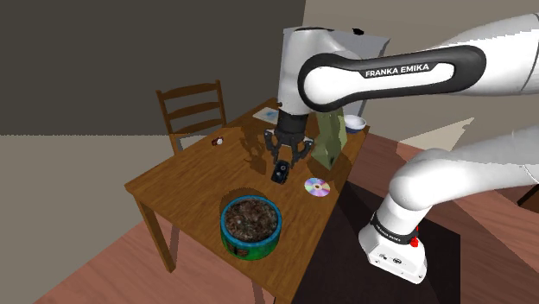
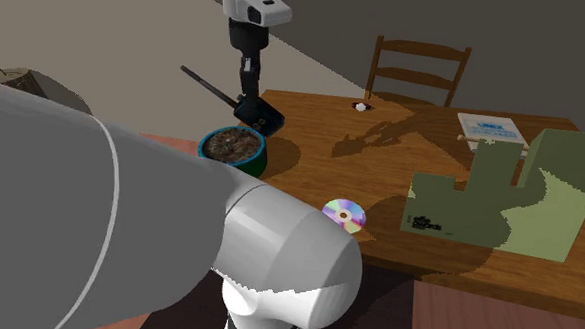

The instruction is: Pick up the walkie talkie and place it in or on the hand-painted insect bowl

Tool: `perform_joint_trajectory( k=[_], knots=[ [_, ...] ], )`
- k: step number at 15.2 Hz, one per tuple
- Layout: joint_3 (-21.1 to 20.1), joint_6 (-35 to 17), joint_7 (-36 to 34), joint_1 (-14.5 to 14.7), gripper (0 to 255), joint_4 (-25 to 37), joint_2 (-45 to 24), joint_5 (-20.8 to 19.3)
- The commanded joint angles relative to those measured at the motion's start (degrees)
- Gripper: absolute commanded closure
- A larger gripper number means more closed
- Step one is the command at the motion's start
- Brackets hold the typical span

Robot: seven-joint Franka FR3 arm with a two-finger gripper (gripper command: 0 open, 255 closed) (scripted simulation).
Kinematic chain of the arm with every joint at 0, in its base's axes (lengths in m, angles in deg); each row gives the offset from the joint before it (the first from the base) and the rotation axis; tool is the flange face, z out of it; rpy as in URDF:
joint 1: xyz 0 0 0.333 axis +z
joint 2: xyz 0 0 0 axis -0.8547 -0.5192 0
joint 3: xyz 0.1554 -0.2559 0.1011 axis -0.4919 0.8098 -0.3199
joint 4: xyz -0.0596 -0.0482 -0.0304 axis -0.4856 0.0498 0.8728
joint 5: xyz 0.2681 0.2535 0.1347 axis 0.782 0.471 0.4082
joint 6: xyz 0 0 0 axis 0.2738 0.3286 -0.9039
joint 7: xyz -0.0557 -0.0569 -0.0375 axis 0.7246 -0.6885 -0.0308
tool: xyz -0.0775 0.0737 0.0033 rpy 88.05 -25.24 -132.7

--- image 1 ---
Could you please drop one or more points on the small red white object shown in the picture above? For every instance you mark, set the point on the small red white object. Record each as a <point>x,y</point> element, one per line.
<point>217,141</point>

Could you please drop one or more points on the white bowl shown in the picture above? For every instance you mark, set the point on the white bowl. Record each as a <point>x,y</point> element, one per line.
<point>355,123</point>

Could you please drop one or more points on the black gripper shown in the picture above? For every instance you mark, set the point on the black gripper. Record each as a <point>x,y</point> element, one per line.
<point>291,126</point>

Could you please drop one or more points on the blue green round tin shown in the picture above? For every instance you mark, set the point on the blue green round tin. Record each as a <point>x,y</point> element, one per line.
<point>251,229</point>

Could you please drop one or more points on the green paper bag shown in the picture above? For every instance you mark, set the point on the green paper bag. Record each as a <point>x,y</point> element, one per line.
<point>330,141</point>

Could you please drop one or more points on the shiny compact disc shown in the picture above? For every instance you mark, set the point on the shiny compact disc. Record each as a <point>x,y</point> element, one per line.
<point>317,187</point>

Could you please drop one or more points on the pale blue flat book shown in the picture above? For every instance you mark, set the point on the pale blue flat book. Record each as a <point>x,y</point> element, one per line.
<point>266,114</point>

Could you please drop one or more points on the wooden table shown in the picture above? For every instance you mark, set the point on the wooden table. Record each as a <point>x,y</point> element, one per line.
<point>198,181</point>

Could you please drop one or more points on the dark robot stand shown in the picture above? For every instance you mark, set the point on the dark robot stand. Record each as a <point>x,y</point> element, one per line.
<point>337,269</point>

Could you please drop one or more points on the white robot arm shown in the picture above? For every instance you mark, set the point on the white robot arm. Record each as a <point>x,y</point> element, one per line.
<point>425,185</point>

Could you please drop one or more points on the wooden chair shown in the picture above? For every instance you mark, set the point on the wooden chair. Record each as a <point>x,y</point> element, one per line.
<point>191,109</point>

